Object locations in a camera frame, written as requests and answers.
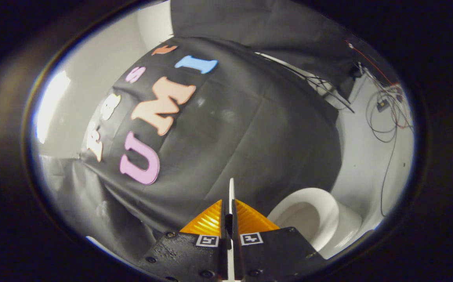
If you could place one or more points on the plain black cloth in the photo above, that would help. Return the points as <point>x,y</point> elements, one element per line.
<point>85,203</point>
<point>269,23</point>

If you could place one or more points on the black power adapter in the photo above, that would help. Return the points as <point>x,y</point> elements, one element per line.
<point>383,105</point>

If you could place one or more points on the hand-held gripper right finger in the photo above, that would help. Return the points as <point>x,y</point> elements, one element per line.
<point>239,258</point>

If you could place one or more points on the black backdrop cloth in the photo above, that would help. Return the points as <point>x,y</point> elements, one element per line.
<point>230,137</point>

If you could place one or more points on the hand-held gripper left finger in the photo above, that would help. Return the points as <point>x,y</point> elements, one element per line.
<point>223,258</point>

